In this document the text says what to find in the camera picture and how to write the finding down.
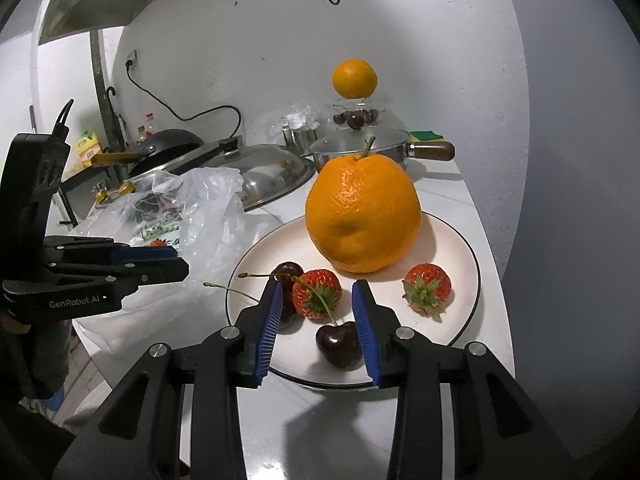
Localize clear printed plastic bag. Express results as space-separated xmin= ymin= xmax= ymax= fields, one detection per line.
xmin=70 ymin=167 xmax=261 ymax=356

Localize black wok with wooden handle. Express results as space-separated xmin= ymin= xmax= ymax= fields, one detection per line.
xmin=90 ymin=129 xmax=206 ymax=177

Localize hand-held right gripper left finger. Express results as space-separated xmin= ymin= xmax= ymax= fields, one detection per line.
xmin=52 ymin=277 xmax=285 ymax=480

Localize black metal rack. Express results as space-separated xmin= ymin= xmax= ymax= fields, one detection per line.
xmin=50 ymin=160 xmax=126 ymax=226

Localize steel and glass wok lid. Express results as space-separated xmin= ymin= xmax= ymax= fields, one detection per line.
xmin=200 ymin=144 xmax=317 ymax=212

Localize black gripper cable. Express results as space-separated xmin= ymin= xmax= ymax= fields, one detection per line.
xmin=51 ymin=100 xmax=76 ymax=141

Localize person's left hand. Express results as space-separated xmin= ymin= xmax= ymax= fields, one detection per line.
xmin=0 ymin=310 xmax=32 ymax=335

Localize black cooker power cable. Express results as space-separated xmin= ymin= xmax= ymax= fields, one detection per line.
xmin=125 ymin=65 xmax=244 ymax=141

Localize white plate with dark rim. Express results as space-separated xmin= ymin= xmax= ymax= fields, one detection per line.
xmin=225 ymin=208 xmax=482 ymax=391

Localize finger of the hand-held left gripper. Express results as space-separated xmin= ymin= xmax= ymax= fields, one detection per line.
xmin=45 ymin=259 xmax=190 ymax=293
xmin=42 ymin=237 xmax=180 ymax=266

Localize small steel saucepan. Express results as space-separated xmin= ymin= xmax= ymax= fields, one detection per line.
xmin=308 ymin=127 xmax=456 ymax=173

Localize small round orange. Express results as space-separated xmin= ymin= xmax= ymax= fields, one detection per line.
xmin=332 ymin=58 xmax=378 ymax=100

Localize dark vertical pipe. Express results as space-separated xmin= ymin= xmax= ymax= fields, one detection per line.
xmin=89 ymin=30 xmax=121 ymax=181

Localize dark red cherry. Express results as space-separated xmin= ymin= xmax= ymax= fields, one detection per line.
xmin=238 ymin=261 xmax=304 ymax=291
xmin=295 ymin=277 xmax=365 ymax=372

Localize stainless steel cups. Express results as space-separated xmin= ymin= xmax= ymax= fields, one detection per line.
xmin=281 ymin=125 xmax=321 ymax=158

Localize yellow detergent bottle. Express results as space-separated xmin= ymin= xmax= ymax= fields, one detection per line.
xmin=76 ymin=129 xmax=103 ymax=166

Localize large orange with stem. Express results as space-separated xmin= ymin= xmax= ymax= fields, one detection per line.
xmin=305 ymin=137 xmax=422 ymax=275

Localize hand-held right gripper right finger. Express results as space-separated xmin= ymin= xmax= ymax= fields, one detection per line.
xmin=351 ymin=280 xmax=573 ymax=480

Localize grey refrigerator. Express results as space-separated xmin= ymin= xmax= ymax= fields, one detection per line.
xmin=495 ymin=0 xmax=640 ymax=461

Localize glass saucepan lid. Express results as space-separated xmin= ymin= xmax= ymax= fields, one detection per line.
xmin=312 ymin=110 xmax=408 ymax=153

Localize crumpled clear bag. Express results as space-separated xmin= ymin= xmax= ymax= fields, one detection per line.
xmin=265 ymin=101 xmax=321 ymax=146

